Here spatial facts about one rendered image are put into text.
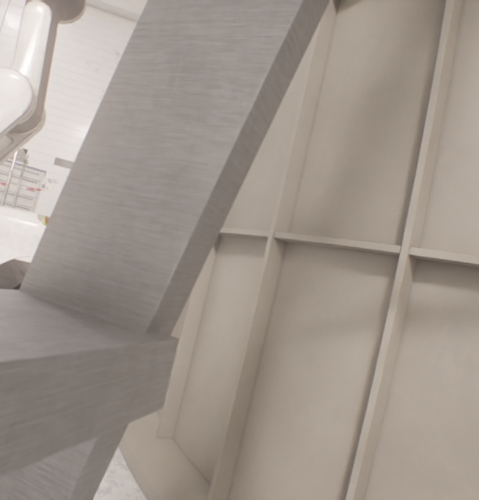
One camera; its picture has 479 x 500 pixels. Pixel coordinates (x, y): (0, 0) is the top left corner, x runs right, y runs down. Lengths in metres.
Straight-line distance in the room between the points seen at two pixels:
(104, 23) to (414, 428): 9.10
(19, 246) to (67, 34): 8.21
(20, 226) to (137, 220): 0.97
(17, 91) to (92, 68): 7.58
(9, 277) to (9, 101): 0.52
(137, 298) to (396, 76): 0.48
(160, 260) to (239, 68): 0.08
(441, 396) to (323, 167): 0.31
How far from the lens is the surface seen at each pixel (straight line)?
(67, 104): 8.73
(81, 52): 9.08
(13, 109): 1.37
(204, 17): 0.20
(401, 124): 0.56
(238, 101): 0.17
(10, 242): 1.15
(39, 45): 1.49
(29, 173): 5.37
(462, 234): 0.49
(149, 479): 0.68
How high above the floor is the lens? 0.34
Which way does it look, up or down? 4 degrees up
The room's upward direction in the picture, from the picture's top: 13 degrees clockwise
